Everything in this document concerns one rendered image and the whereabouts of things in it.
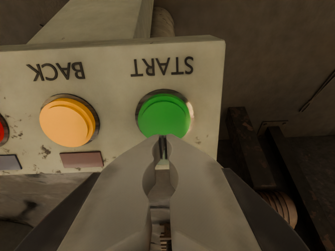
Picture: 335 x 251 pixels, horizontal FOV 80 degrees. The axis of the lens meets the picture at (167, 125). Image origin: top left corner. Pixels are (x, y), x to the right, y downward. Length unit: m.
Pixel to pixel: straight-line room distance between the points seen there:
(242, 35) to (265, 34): 0.08
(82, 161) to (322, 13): 0.86
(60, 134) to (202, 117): 0.11
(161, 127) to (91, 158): 0.07
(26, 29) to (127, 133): 0.76
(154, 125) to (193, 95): 0.04
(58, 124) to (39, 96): 0.03
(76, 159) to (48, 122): 0.04
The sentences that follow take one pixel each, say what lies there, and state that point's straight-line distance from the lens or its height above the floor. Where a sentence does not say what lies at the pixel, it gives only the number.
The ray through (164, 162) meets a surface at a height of 0.62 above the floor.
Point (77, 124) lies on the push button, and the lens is 0.16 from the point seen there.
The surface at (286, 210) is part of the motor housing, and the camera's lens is 0.77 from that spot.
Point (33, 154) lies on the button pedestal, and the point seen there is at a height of 0.61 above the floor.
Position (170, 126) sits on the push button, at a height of 0.61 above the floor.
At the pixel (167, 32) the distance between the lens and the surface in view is 0.59.
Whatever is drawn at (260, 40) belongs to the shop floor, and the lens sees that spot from 0.86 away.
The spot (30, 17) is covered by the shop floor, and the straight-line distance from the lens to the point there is 0.87.
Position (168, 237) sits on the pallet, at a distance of 2.46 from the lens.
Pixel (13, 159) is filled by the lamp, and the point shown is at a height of 0.61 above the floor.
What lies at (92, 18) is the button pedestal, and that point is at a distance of 0.26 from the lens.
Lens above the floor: 0.71
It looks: 43 degrees down
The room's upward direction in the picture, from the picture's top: 179 degrees clockwise
